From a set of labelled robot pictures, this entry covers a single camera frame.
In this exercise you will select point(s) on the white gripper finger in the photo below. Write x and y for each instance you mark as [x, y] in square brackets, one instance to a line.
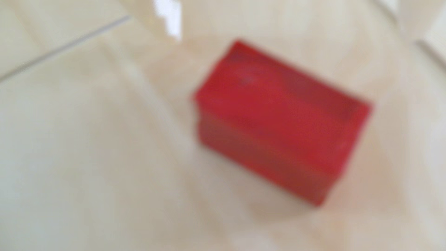
[413, 17]
[163, 17]

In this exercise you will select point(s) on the red block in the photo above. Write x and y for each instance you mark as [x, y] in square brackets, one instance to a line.
[278, 122]

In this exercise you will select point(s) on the light plywood sheet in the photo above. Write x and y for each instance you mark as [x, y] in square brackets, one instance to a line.
[104, 157]

